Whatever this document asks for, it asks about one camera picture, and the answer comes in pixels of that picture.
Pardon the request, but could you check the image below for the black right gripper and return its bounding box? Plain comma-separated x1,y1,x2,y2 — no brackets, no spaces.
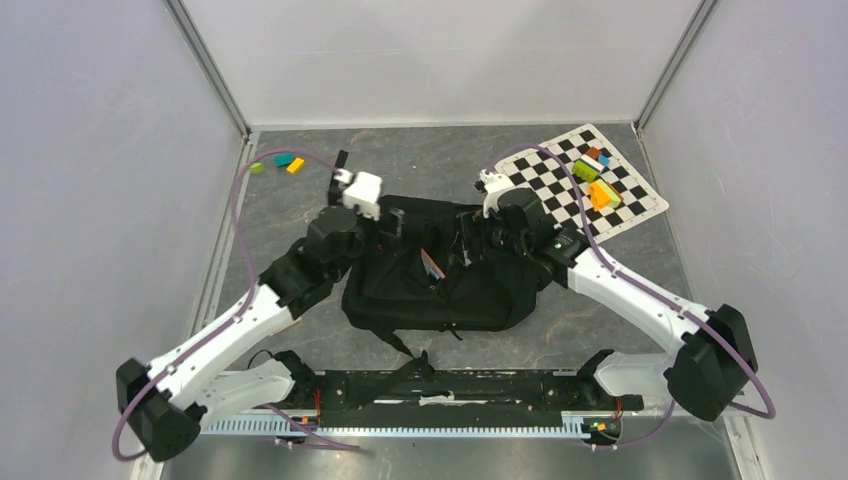
451,206,530,265

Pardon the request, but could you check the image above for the black student backpack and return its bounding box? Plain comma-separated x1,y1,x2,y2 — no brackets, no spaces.
341,192,542,355

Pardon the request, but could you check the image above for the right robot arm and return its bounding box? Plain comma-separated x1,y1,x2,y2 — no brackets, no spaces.
457,188,758,421

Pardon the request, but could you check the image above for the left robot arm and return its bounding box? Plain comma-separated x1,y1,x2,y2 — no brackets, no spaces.
111,203,382,462

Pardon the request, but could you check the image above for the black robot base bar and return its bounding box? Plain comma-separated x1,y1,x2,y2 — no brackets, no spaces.
250,349,644,429

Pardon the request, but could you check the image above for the yellow toy block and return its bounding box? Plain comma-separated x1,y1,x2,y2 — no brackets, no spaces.
286,157,305,175

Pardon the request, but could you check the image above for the teal toy block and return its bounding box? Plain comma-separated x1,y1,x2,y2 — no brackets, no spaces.
273,153,295,168

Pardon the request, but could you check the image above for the green white block stack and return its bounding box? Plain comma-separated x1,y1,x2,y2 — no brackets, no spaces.
572,157,604,183

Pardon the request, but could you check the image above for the orange green block stack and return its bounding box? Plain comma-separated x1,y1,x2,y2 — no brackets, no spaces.
588,179,622,212

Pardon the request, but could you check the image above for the brown blue block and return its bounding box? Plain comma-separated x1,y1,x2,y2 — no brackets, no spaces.
585,147,610,168

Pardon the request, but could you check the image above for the black white chessboard mat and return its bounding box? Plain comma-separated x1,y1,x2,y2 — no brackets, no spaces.
495,124,669,243

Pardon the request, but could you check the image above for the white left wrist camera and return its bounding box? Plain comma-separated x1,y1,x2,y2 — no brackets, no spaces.
342,172,383,221

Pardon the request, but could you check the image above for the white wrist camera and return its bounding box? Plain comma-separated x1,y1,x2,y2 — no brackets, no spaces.
342,172,383,221
476,170,515,218

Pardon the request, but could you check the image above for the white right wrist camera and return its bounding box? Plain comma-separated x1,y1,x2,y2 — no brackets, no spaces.
476,170,515,218

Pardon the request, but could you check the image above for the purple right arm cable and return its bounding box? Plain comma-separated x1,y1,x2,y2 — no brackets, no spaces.
486,144,778,452

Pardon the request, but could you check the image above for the aluminium frame rail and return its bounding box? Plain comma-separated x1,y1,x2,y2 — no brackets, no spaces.
129,0,261,480

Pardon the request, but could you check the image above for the white slotted cable duct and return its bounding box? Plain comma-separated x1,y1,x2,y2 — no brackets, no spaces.
173,410,598,440

